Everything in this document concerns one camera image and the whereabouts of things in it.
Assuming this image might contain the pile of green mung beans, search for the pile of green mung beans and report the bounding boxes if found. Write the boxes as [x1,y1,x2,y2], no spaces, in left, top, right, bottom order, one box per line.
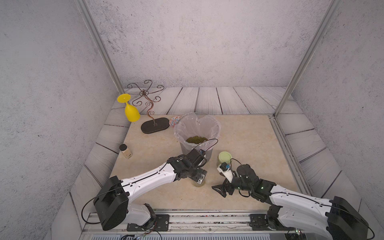
[186,136,208,145]

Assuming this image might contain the yellow plastic goblet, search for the yellow plastic goblet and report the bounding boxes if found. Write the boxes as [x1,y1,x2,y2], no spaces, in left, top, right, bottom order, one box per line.
[117,94,140,122]

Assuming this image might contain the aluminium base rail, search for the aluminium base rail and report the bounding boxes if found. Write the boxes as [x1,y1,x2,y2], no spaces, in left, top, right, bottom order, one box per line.
[80,209,340,240]

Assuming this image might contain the glass jar with green lid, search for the glass jar with green lid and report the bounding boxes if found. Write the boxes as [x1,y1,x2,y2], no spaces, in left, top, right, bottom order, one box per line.
[217,151,233,167]

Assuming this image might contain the small black-capped spice bottle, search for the small black-capped spice bottle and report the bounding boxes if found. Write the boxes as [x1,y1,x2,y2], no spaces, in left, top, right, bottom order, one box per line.
[119,144,133,159]

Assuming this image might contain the glass jar with beige lid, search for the glass jar with beige lid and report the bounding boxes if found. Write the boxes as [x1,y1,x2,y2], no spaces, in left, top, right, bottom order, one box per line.
[191,175,206,187]

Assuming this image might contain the left aluminium frame post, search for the left aluminium frame post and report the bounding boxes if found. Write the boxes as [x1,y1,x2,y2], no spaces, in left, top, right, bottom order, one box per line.
[75,0,125,94]

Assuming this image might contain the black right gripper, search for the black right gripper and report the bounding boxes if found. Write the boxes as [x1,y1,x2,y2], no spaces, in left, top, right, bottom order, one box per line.
[210,171,253,198]

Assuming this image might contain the colourful patterned small bowl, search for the colourful patterned small bowl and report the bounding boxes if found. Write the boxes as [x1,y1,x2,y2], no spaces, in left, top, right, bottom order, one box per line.
[169,116,182,128]

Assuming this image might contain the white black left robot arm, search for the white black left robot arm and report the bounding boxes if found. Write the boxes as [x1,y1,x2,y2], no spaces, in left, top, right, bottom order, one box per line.
[90,149,207,231]

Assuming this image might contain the aluminium frame post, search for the aluminium frame post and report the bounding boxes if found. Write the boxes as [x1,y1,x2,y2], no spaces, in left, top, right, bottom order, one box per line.
[273,0,342,119]
[75,0,125,94]

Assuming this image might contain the right aluminium frame post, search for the right aluminium frame post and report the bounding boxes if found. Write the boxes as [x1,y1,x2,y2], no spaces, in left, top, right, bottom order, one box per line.
[273,0,342,119]

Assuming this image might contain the dark metal scroll stand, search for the dark metal scroll stand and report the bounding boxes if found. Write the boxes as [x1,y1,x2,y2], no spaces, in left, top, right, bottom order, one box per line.
[127,80,170,135]

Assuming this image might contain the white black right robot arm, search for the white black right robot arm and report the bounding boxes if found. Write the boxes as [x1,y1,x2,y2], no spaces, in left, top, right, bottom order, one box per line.
[212,163,375,240]

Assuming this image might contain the grey bin with plastic liner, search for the grey bin with plastic liner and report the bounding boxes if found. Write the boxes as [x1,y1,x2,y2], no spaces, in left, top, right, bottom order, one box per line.
[174,113,221,161]

